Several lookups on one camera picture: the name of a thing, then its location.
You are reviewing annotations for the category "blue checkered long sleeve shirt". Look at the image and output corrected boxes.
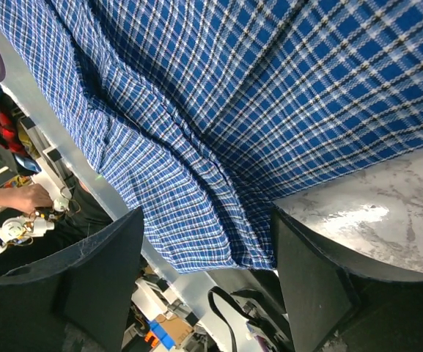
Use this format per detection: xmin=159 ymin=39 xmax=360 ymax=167
xmin=0 ymin=1 xmax=423 ymax=274

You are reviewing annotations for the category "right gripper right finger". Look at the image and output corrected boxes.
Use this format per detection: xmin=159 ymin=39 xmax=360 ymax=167
xmin=271 ymin=208 xmax=423 ymax=351

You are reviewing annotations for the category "white robot part on bench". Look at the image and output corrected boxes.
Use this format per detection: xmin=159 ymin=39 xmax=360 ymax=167
xmin=0 ymin=197 xmax=70 ymax=254

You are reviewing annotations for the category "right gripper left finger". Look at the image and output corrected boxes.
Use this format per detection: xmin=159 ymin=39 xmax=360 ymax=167
xmin=0 ymin=208 xmax=144 ymax=351

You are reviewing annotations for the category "background person's hand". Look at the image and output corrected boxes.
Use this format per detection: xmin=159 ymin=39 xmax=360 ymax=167
xmin=9 ymin=184 xmax=53 ymax=213

